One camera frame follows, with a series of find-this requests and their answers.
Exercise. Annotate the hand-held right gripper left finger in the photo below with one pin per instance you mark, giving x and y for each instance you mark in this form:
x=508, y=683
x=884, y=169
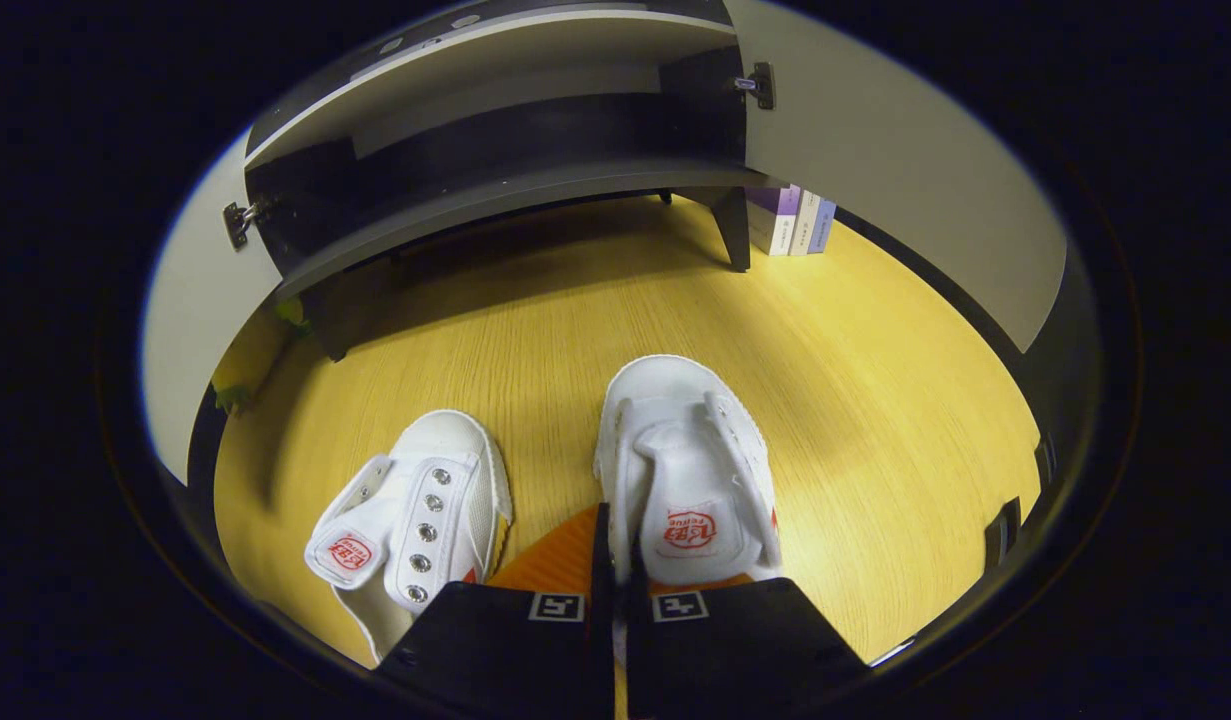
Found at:
x=515, y=650

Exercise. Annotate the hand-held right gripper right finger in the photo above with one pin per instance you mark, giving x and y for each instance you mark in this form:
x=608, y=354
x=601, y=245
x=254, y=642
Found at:
x=735, y=650

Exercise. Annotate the white canvas shoe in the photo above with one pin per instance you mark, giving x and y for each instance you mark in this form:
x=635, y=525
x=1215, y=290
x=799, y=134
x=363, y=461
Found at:
x=455, y=450
x=675, y=440

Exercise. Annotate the white shoe cabinet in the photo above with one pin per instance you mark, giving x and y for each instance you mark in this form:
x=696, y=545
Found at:
x=495, y=200

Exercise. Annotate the white cabinet door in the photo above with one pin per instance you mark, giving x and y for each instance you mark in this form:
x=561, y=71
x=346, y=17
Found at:
x=905, y=150
x=190, y=330

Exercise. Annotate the small green bottle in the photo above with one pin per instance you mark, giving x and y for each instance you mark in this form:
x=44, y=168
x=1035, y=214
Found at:
x=293, y=315

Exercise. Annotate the purple and white book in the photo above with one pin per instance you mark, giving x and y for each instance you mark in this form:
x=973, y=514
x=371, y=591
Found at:
x=770, y=225

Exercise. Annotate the thin paperback book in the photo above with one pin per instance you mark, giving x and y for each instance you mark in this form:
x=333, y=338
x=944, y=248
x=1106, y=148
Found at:
x=805, y=225

